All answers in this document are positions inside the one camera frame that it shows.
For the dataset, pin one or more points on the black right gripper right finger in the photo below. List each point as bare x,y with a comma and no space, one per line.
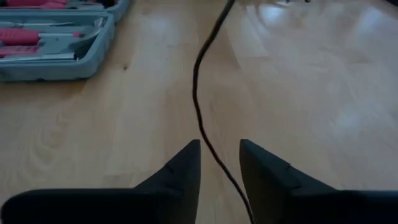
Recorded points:
295,205

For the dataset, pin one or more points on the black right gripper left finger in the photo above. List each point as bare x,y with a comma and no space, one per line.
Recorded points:
124,208

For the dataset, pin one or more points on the grey plastic tray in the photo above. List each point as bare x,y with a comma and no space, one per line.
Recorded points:
93,62

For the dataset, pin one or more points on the pink utility knife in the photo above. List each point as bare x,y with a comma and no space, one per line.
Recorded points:
18,51

